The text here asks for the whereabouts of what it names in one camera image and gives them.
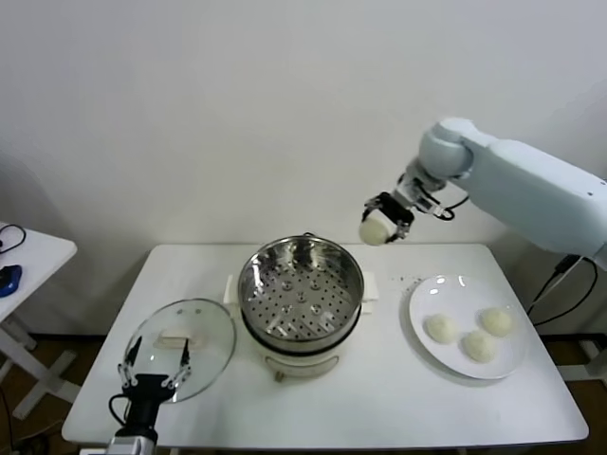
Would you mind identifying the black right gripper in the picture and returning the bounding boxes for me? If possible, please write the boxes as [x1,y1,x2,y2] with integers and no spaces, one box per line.
[362,191,416,246]

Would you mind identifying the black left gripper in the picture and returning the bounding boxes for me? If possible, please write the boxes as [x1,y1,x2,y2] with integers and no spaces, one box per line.
[117,336,193,426]

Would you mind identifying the white steamed baozi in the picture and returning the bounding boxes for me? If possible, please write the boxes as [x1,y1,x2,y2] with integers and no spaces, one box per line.
[462,330,498,364]
[423,314,461,343]
[359,210,398,246]
[479,306,517,338]

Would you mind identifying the round glass pot lid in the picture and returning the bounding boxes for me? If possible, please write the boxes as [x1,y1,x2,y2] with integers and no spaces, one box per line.
[123,298,237,404]

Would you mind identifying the stainless steel steamer basket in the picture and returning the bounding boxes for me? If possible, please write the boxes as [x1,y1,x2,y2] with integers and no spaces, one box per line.
[236,231,365,346]

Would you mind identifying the round white plate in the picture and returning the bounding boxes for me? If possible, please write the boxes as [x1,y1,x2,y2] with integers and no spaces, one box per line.
[408,274,530,380]

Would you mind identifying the white electric cooker pot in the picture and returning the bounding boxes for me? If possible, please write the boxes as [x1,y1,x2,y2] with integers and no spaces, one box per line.
[222,272,383,383]

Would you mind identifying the white side table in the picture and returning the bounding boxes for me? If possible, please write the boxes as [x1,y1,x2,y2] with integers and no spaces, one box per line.
[0,221,80,421]

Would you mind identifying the blue handheld device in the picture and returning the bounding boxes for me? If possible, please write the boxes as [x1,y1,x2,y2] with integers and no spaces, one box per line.
[0,264,24,299]

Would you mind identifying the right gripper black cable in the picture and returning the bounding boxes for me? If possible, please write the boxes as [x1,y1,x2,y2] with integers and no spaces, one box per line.
[438,193,473,222]

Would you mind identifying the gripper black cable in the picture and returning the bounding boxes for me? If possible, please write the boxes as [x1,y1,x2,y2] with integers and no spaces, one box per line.
[438,193,473,222]
[108,393,132,430]

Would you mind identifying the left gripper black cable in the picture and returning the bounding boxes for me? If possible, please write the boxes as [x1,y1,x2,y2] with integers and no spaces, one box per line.
[108,393,132,430]

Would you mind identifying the thin black looped cable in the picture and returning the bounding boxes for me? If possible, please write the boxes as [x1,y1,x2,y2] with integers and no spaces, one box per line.
[0,224,28,257]

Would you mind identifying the black power adapter cable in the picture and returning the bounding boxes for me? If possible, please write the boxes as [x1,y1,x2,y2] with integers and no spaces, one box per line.
[525,254,599,327]

